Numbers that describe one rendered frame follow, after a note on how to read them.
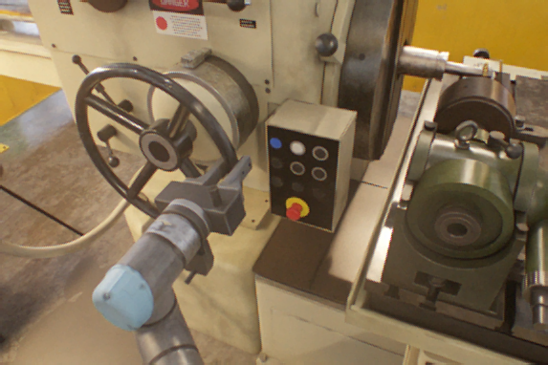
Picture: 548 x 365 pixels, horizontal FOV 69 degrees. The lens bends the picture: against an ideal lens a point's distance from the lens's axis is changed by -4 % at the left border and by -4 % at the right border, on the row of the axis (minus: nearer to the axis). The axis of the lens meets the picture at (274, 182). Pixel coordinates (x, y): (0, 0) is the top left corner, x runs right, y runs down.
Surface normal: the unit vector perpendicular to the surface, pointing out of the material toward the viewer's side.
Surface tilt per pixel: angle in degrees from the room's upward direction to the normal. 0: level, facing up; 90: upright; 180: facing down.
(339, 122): 0
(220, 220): 90
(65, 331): 0
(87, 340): 0
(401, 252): 90
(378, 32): 58
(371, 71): 73
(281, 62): 90
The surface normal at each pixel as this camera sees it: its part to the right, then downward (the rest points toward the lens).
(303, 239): -0.03, -0.76
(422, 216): -0.41, 0.61
